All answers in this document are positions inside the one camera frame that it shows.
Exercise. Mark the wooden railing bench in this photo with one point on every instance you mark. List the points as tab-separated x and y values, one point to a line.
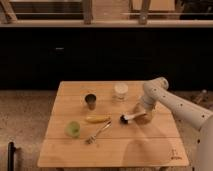
106	13

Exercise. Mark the clear glass jar white lid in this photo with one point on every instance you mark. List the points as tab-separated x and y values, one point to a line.
121	90

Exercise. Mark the yellow banana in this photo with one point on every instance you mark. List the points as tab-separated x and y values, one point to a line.
97	119

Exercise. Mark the wooden tan gripper block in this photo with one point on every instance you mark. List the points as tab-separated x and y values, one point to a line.
146	117

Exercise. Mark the black object at floor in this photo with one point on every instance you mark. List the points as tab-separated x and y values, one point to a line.
11	152

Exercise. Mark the wooden folding table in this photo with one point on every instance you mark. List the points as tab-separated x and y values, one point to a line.
156	144

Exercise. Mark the white handled black brush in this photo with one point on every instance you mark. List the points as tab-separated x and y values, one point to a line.
126	118

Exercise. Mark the dark metal cup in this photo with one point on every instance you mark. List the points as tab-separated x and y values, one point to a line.
90	100

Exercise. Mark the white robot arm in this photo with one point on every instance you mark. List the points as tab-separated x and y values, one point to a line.
200	118

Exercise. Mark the green cup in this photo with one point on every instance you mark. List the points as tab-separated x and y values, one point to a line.
73	129

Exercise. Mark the metal fork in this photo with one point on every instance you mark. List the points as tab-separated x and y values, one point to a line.
93	137

